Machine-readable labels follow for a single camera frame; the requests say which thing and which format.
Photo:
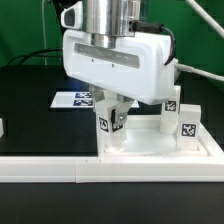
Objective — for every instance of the white square tabletop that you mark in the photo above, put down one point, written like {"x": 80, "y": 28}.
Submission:
{"x": 140, "y": 137}

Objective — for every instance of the white base tag plate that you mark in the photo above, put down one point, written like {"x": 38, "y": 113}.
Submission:
{"x": 78, "y": 99}

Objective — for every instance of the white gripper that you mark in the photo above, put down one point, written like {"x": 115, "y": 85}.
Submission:
{"x": 106, "y": 45}

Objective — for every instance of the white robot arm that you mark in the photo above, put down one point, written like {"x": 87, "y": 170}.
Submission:
{"x": 106, "y": 45}

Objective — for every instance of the white L-shaped obstacle wall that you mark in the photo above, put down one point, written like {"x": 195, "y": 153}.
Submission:
{"x": 118, "y": 169}

